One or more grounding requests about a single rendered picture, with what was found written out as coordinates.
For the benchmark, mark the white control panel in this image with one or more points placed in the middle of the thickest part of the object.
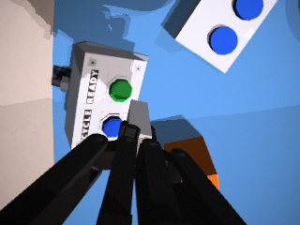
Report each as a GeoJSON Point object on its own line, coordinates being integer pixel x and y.
{"type": "Point", "coordinates": [102, 83]}

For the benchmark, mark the blue flat mat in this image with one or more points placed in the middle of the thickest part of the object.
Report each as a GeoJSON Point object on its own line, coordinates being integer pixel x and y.
{"type": "Point", "coordinates": [249, 116]}

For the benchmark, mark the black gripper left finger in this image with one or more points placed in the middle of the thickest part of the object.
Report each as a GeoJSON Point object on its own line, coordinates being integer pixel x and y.
{"type": "Point", "coordinates": [56, 193]}

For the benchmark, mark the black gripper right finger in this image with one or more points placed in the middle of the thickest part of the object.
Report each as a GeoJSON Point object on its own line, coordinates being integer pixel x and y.
{"type": "Point", "coordinates": [158, 196]}

